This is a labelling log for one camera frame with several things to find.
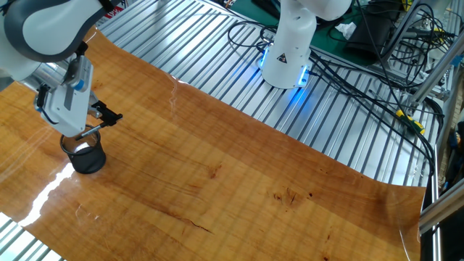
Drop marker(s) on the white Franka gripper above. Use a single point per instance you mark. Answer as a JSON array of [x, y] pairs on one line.
[[72, 119]]

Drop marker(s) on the black and grey pen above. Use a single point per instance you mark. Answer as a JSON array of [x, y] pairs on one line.
[[90, 132]]

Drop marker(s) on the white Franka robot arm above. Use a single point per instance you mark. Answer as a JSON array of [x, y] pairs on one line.
[[47, 29]]

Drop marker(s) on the black mesh pen holder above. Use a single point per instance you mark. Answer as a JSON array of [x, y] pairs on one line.
[[87, 157]]

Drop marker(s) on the red and white sign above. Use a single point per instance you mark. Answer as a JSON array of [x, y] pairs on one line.
[[116, 11]]

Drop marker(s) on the wood-grain table mat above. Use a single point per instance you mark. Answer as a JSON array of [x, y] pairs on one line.
[[217, 181]]

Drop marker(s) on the green cutting mat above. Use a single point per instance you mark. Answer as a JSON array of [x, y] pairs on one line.
[[320, 45]]

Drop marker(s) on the white crumpled tissue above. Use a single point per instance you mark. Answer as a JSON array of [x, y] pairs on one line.
[[346, 29]]

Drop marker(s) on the black pouch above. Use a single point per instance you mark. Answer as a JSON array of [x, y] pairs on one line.
[[369, 36]]

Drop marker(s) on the yellow green screwdriver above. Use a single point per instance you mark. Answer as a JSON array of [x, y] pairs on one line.
[[411, 123]]

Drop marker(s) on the aluminium profile bar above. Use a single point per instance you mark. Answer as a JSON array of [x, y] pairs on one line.
[[442, 208], [438, 72]]

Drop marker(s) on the silver wrist-mounted camera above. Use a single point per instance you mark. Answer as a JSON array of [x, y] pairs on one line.
[[81, 72]]

